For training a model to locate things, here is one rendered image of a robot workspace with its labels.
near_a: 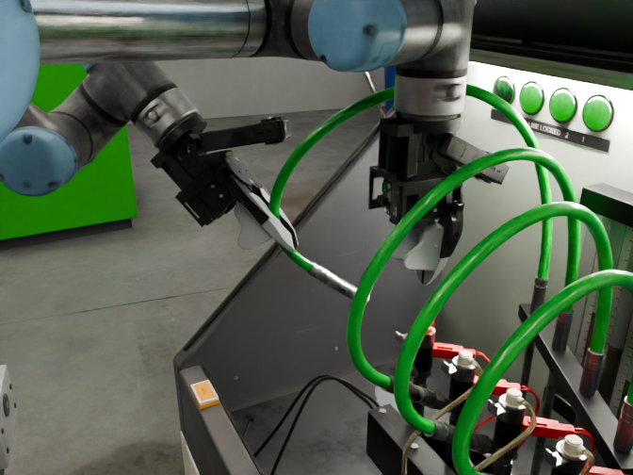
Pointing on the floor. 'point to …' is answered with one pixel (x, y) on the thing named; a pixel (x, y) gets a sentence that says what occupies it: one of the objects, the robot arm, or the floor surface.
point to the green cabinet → (86, 205)
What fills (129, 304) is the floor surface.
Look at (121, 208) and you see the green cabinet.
